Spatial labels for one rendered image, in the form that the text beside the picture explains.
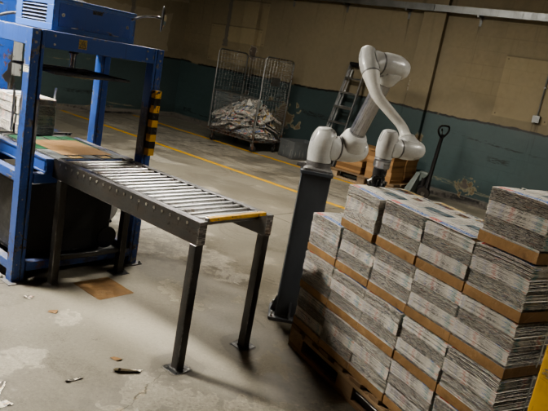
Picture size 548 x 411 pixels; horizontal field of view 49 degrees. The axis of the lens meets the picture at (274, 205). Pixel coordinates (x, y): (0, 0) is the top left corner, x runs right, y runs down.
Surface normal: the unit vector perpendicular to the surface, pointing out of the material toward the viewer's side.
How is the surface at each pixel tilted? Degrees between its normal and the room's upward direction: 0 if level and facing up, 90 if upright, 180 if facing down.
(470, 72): 90
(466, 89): 90
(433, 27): 90
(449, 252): 90
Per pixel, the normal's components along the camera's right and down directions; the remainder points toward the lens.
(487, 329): -0.86, -0.04
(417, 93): -0.64, 0.06
